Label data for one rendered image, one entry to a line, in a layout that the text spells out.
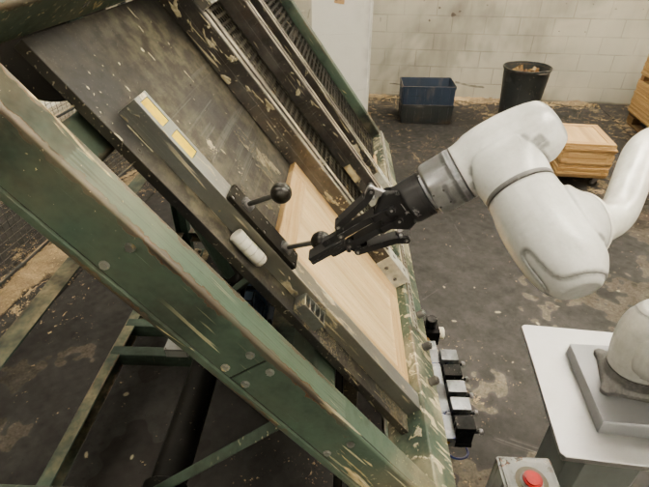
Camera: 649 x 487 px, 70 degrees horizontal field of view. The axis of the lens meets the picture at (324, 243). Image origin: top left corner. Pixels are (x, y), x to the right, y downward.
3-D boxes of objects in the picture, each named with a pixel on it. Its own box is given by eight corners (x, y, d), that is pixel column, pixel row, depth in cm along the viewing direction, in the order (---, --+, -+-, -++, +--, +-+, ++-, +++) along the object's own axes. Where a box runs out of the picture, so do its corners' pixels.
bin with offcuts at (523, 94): (543, 132, 519) (559, 72, 482) (494, 130, 525) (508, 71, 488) (531, 117, 561) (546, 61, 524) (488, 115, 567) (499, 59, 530)
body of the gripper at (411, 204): (418, 182, 71) (367, 212, 74) (444, 221, 75) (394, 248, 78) (412, 161, 77) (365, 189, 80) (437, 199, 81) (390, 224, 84)
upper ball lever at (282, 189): (244, 219, 89) (290, 206, 79) (231, 205, 87) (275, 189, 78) (254, 206, 91) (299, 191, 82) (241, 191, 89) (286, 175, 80)
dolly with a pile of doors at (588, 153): (604, 189, 407) (621, 146, 384) (541, 186, 413) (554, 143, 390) (581, 160, 457) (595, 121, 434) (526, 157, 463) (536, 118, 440)
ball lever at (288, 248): (283, 261, 94) (329, 254, 85) (271, 248, 92) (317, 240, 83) (292, 247, 96) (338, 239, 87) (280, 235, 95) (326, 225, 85)
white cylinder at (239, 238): (227, 242, 86) (255, 270, 89) (239, 234, 85) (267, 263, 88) (231, 233, 88) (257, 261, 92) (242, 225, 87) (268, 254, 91)
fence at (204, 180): (407, 415, 118) (420, 410, 117) (117, 112, 76) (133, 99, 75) (405, 398, 123) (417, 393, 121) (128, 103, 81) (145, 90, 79)
